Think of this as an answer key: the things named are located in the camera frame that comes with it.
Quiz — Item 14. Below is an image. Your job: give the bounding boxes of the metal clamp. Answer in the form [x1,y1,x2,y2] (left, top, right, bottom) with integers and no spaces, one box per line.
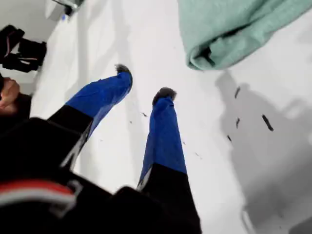
[51,0,79,16]

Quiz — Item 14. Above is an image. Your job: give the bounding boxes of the black device with wires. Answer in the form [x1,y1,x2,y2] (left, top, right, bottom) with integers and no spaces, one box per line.
[0,24,47,73]

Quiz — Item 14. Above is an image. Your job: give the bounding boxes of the person's hand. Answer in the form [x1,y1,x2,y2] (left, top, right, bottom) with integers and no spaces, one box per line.
[0,77,20,116]

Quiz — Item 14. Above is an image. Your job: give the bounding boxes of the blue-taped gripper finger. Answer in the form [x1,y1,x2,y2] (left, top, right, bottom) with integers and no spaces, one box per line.
[47,63,134,171]
[136,87,203,234]

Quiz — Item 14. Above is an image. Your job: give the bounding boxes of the pale green T-shirt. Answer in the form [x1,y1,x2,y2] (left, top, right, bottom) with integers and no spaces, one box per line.
[177,0,312,72]

